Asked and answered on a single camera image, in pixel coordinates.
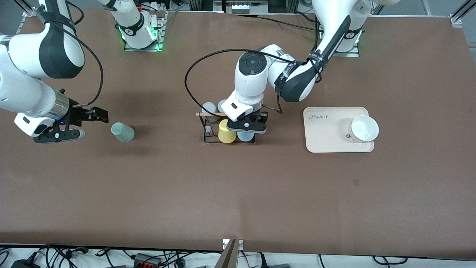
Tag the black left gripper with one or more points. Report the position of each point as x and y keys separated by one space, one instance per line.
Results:
x=264 y=118

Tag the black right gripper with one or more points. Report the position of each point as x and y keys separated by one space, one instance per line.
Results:
x=78 y=114

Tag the light blue cup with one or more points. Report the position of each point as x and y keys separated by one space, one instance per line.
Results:
x=245 y=137

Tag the mint green cup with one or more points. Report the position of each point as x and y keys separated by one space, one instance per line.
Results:
x=122 y=133

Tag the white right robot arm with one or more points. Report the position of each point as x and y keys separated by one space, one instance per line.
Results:
x=22 y=93

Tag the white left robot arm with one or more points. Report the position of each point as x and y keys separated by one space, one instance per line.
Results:
x=253 y=78

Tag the yellow cup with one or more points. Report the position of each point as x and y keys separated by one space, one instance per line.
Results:
x=225 y=134

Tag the grey cup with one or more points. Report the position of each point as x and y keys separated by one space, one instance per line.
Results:
x=222 y=105
x=209 y=108

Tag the beige tray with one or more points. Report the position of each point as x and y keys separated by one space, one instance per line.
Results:
x=327 y=145

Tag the white bowl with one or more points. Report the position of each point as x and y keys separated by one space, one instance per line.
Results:
x=364 y=128

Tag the white power strip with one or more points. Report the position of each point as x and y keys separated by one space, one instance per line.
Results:
x=241 y=7

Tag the black plug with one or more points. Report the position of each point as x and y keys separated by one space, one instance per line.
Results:
x=275 y=265

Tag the black adapter red buttons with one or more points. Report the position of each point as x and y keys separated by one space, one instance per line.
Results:
x=147 y=260

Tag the black power brick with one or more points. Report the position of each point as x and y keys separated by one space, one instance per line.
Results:
x=24 y=263

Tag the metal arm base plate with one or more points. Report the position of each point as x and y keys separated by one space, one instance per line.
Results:
x=349 y=54
x=161 y=33

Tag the metal frame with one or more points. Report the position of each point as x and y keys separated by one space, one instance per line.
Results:
x=290 y=5

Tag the aluminium rail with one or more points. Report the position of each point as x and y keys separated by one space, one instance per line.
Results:
x=461 y=15
x=28 y=14

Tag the camera mount post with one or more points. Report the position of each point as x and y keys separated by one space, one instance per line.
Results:
x=230 y=257

